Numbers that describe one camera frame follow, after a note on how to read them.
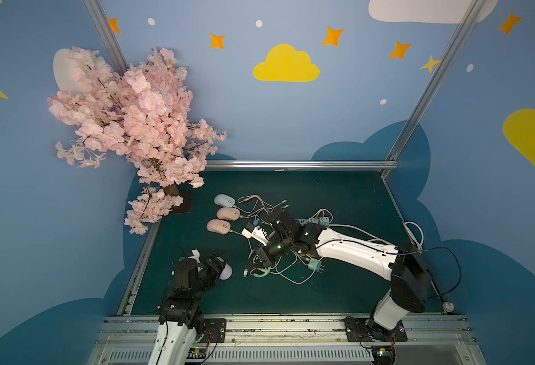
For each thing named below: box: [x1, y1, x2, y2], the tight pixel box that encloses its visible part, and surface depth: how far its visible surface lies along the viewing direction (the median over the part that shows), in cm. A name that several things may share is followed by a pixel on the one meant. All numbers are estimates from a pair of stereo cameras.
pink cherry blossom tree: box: [48, 47, 228, 235], surface depth 70 cm
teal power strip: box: [294, 216, 330, 226], surface depth 97 cm
